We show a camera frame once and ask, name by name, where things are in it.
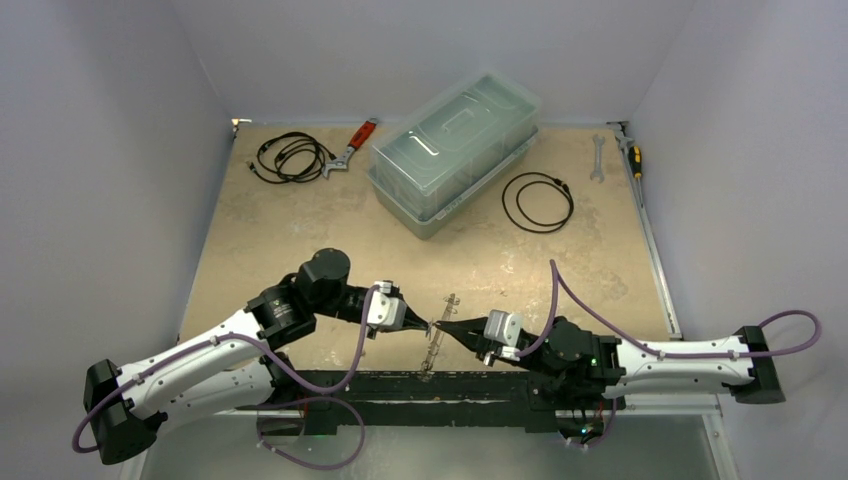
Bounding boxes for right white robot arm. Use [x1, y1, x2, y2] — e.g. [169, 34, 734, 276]
[435, 312, 786, 407]

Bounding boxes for silver open-end spanner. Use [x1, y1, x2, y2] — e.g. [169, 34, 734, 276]
[589, 134, 605, 183]

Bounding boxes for yellow black screwdriver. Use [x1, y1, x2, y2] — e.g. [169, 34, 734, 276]
[628, 145, 642, 182]

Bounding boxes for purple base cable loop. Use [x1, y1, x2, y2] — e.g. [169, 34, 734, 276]
[256, 397, 367, 472]

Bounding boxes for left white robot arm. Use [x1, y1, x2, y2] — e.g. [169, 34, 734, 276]
[72, 248, 429, 465]

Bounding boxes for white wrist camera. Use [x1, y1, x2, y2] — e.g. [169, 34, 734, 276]
[483, 310, 524, 366]
[367, 280, 407, 332]

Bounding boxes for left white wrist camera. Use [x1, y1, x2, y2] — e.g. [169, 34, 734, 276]
[367, 280, 407, 332]

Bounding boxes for red handled adjustable wrench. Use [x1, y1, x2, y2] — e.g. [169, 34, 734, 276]
[321, 118, 379, 179]

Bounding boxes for coiled black cable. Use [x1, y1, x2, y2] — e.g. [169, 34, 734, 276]
[501, 172, 575, 234]

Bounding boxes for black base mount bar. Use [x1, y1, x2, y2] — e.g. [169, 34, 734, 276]
[254, 369, 624, 435]

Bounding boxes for tangled black cable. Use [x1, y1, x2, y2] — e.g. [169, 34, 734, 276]
[247, 131, 337, 185]

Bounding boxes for clear plastic storage box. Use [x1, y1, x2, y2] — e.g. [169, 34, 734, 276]
[367, 73, 541, 240]

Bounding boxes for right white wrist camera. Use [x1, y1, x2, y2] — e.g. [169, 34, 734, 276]
[483, 310, 524, 366]

